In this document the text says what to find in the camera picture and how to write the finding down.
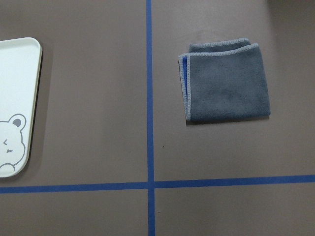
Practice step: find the white bear tray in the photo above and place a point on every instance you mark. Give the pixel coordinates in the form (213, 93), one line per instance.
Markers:
(20, 61)

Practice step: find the grey folded cloth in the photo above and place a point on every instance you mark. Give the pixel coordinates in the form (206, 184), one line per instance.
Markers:
(223, 81)

